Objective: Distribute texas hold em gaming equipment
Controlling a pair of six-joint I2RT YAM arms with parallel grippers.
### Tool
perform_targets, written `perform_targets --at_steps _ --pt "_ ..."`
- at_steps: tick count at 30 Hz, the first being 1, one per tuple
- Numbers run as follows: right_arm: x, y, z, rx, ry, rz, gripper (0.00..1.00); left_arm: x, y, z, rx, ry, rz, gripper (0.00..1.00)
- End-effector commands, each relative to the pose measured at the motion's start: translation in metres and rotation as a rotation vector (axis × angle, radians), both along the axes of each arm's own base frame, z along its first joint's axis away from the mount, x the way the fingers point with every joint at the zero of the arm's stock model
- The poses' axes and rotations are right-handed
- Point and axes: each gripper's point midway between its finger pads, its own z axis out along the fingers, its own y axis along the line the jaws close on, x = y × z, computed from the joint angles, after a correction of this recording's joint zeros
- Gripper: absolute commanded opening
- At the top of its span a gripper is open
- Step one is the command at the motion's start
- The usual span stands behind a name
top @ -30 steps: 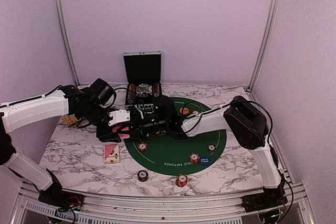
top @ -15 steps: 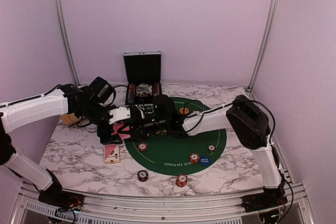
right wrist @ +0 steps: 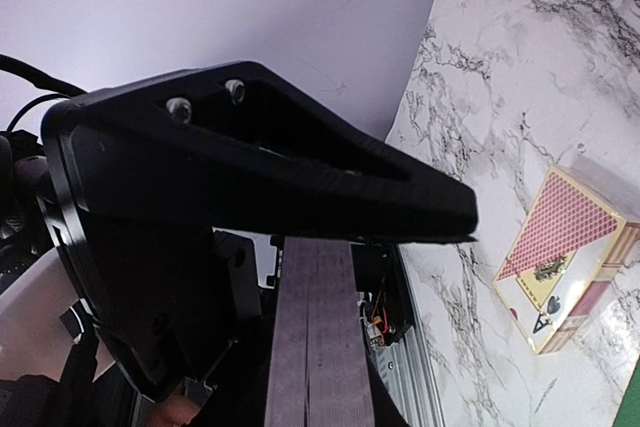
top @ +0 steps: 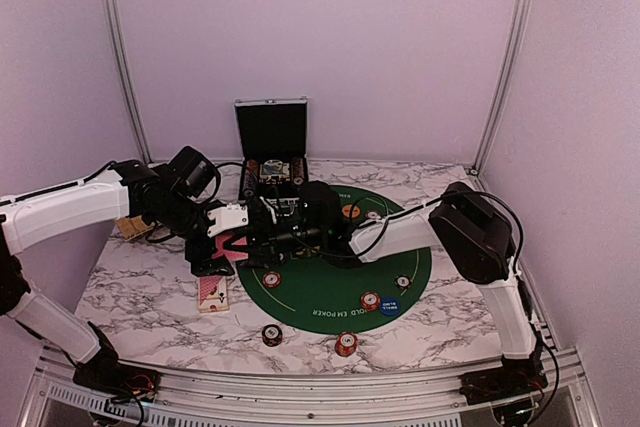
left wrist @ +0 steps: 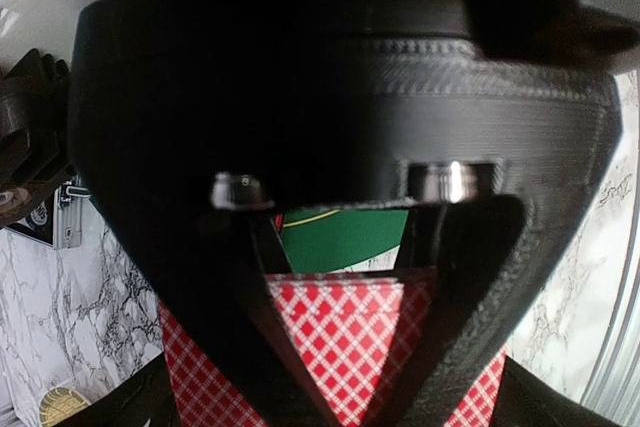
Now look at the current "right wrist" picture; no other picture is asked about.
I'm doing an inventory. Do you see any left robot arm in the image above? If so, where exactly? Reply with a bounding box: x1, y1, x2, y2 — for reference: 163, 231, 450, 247
1, 56, 478, 426

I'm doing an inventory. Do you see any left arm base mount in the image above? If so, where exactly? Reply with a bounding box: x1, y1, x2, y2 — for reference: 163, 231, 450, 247
351, 244, 415, 346

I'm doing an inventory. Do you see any card deck box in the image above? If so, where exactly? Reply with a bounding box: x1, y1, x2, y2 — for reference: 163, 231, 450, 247
493, 165, 639, 354

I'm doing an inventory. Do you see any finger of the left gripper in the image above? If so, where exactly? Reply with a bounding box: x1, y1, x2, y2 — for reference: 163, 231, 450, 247
40, 62, 478, 401

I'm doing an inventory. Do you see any round green poker mat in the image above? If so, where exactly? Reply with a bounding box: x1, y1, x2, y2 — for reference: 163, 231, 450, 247
612, 363, 640, 427

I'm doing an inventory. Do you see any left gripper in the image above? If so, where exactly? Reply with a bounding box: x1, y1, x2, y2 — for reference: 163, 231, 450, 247
0, 51, 91, 268

